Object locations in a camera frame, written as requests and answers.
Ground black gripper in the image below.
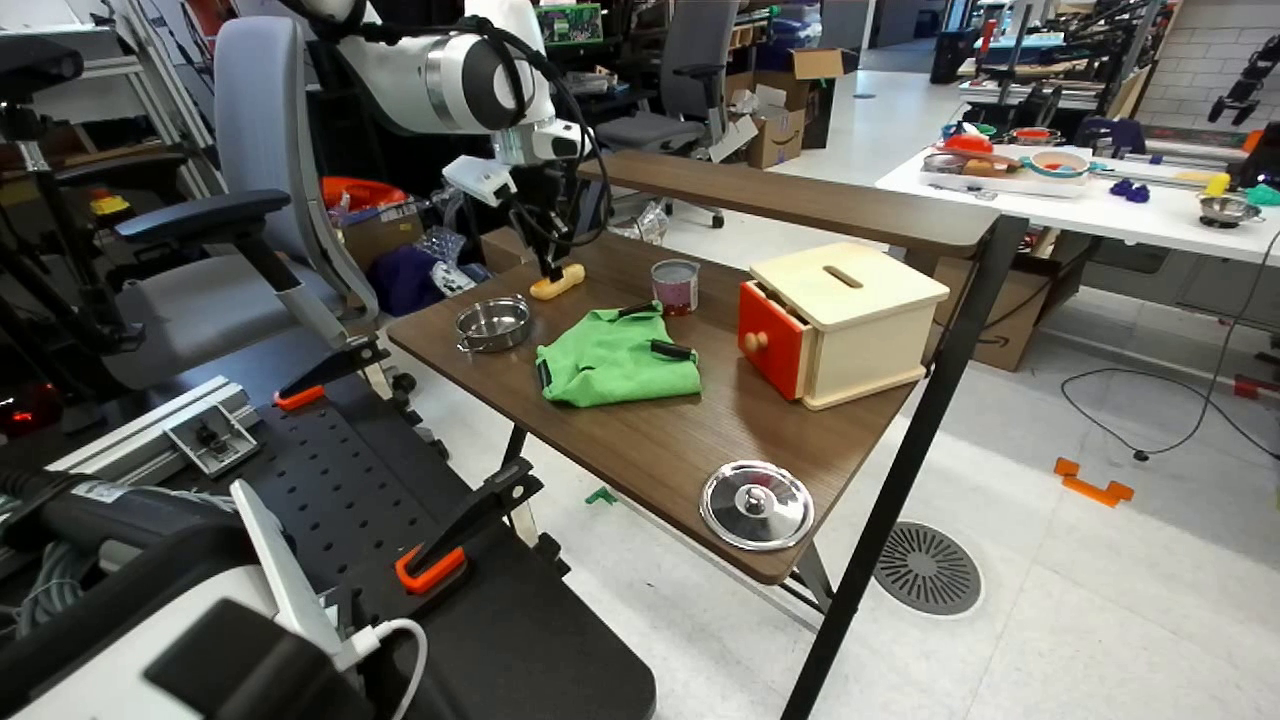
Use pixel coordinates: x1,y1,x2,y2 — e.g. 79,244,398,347
508,154,608,288

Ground yellow corn-shaped toy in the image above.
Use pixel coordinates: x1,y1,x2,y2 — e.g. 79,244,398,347
529,260,593,305

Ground silver metal pot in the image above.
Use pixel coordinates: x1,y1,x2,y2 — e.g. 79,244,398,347
454,290,536,361

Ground silver pot lid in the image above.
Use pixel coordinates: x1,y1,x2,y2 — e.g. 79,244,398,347
696,455,819,556

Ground green cloth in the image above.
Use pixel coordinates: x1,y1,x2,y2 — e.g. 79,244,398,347
531,305,709,411

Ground clear cup with pink inside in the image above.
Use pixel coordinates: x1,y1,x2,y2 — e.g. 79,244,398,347
647,254,704,319

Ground purple bag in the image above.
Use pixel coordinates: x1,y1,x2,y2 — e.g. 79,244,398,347
366,244,449,319

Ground orange basket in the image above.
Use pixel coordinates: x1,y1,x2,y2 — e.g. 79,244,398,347
315,170,414,216

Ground grey swivel chair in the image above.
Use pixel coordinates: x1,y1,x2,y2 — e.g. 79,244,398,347
593,0,739,154

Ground green circuit board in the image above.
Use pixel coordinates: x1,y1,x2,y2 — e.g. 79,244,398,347
540,0,608,48

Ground raised wooden shelf board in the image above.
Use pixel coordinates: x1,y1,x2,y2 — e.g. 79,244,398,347
598,148,1010,260

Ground small black orange clamp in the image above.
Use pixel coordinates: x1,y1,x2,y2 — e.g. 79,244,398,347
270,334,392,415

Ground stacked cardboard boxes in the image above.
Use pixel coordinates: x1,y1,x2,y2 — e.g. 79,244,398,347
738,42,847,170

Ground large black orange clamp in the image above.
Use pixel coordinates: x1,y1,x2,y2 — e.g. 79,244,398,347
392,455,550,599

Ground wooden box with orange drawer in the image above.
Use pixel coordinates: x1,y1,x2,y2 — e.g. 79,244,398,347
731,238,951,411

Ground grey office chair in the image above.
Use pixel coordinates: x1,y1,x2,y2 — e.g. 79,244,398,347
98,12,392,390

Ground black metal table leg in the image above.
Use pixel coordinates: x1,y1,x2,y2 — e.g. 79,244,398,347
778,212,1033,720

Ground cardboard box under white table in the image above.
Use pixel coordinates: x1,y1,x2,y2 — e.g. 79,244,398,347
932,252,1056,374

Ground round floor drain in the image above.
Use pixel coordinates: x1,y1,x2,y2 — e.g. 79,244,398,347
871,519,988,620

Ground black device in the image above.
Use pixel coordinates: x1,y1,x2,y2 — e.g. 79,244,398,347
135,597,379,720

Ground white plate with coloured rim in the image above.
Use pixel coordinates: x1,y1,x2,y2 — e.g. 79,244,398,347
1016,148,1101,190

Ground white table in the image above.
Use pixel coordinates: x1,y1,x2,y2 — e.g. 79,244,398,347
871,122,1280,271

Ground small silver bowl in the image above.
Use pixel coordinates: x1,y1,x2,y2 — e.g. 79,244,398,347
1192,190,1261,233

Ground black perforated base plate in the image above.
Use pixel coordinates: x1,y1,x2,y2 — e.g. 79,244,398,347
226,374,659,720

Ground white cable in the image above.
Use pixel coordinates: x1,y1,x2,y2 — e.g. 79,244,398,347
334,614,433,720

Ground white metal bracket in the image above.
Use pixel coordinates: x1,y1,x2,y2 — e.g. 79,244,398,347
226,475,354,657

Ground aluminium extrusion rail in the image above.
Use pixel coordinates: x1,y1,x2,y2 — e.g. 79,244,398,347
46,372,262,479

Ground orange floor bracket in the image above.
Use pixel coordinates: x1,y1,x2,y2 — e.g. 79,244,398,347
1047,451,1137,510

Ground black floor cable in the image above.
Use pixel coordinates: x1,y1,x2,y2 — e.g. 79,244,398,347
1056,223,1280,468

